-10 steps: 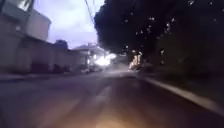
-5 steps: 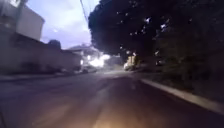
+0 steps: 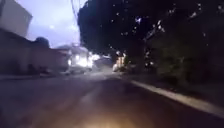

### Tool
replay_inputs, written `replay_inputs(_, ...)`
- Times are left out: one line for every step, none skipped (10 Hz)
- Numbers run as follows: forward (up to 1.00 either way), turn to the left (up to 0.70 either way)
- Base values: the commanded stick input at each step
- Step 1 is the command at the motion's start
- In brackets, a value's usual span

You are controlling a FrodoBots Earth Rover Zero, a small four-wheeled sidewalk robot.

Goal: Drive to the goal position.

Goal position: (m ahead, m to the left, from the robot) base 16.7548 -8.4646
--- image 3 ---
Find vehicle with bright headlights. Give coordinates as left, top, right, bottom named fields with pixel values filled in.
left=66, top=45, right=95, bottom=74

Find dark asphalt road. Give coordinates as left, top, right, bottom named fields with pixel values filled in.
left=0, top=70, right=224, bottom=128

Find large dark tree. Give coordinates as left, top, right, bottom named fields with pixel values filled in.
left=77, top=0, right=224, bottom=84

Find pale concrete kerb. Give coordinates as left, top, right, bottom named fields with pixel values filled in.
left=129, top=79, right=224, bottom=120

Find dark roadside verge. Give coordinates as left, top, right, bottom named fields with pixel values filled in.
left=123, top=70, right=224, bottom=108

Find pale tall building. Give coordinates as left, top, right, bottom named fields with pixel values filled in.
left=0, top=0, right=34, bottom=38

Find overhead wires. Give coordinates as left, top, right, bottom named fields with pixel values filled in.
left=69, top=0, right=83, bottom=25

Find long dark wall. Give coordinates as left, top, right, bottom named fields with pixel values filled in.
left=0, top=27, right=70, bottom=76

